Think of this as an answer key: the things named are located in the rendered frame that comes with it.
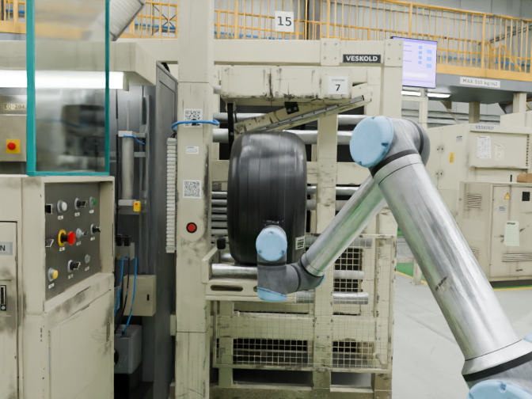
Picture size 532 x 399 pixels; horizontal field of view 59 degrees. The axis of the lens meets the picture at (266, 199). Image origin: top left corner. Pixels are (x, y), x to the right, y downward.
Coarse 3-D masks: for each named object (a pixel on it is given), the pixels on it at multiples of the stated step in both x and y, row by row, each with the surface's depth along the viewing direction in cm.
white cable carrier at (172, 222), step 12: (168, 144) 195; (168, 156) 196; (168, 168) 196; (168, 180) 196; (168, 192) 196; (168, 204) 197; (168, 216) 197; (168, 228) 197; (168, 240) 197; (168, 252) 198
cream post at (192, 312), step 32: (192, 0) 191; (192, 32) 192; (192, 64) 192; (192, 96) 193; (192, 128) 194; (192, 160) 194; (192, 256) 196; (192, 288) 197; (192, 320) 198; (192, 352) 198; (192, 384) 199
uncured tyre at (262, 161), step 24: (240, 144) 184; (264, 144) 183; (288, 144) 183; (240, 168) 177; (264, 168) 176; (288, 168) 176; (240, 192) 174; (264, 192) 174; (288, 192) 173; (240, 216) 175; (264, 216) 174; (288, 216) 174; (240, 240) 179; (288, 240) 178
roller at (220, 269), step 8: (216, 264) 190; (224, 264) 190; (232, 264) 190; (240, 264) 190; (248, 264) 190; (216, 272) 189; (224, 272) 188; (232, 272) 188; (240, 272) 188; (248, 272) 188; (256, 272) 188
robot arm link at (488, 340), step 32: (384, 128) 103; (416, 128) 111; (384, 160) 104; (416, 160) 104; (384, 192) 106; (416, 192) 100; (416, 224) 99; (448, 224) 98; (416, 256) 100; (448, 256) 95; (448, 288) 94; (480, 288) 92; (448, 320) 95; (480, 320) 90; (480, 352) 89; (512, 352) 86; (480, 384) 86; (512, 384) 83
